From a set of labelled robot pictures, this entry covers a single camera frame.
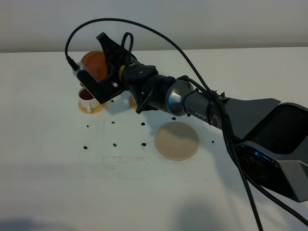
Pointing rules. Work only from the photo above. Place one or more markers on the left white teacup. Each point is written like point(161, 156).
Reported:
point(87, 101)

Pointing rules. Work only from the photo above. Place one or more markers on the left orange coaster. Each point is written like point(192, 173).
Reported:
point(99, 108)

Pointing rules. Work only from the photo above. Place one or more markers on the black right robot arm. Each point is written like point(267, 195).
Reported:
point(271, 138)

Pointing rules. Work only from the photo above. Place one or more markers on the brown clay teapot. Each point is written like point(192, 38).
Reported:
point(96, 64)

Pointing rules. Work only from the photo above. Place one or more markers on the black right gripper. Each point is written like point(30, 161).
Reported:
point(148, 88)

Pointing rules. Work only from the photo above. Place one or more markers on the right orange coaster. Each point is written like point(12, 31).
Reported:
point(132, 103)

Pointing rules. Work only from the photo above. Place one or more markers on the beige round teapot coaster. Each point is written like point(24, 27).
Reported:
point(177, 141)

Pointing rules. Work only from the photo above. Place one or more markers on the orange coaster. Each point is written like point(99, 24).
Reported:
point(132, 103)
point(99, 108)

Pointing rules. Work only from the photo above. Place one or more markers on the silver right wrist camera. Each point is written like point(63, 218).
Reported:
point(104, 90)

